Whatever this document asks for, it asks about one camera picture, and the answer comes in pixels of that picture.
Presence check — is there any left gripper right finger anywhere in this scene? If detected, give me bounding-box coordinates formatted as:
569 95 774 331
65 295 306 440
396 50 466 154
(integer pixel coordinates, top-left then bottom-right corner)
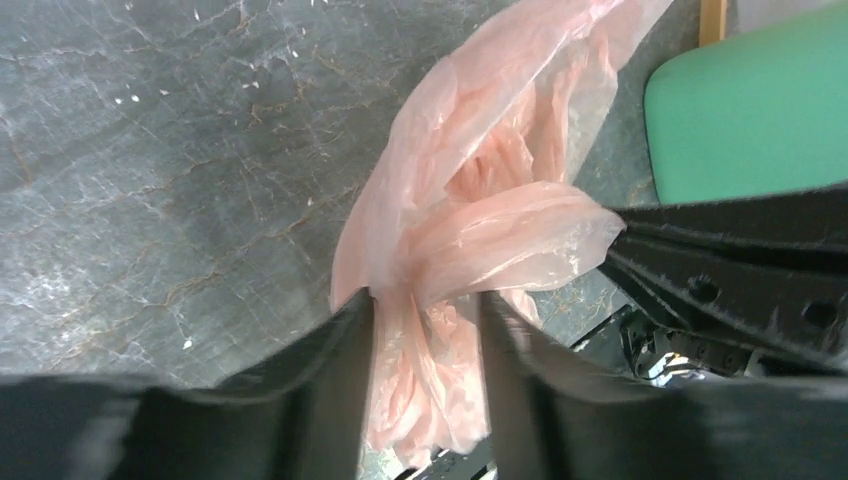
478 292 847 479

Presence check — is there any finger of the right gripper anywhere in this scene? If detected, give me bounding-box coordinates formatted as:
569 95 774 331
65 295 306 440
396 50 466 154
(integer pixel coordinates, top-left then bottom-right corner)
612 182 847 265
600 235 847 371

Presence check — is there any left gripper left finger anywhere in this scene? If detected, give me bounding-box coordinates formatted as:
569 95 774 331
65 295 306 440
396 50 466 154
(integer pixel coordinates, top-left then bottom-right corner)
1 289 375 479

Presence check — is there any green plastic trash bin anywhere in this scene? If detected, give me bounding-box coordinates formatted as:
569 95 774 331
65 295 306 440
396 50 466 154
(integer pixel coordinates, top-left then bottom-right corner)
644 2 847 204

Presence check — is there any pink translucent trash bag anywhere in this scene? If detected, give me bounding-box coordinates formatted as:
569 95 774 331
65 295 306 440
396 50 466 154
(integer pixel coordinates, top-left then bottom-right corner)
330 0 668 468

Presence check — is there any wooden clothes rack frame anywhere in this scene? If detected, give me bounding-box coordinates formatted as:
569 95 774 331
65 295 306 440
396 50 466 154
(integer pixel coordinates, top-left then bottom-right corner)
698 0 728 47

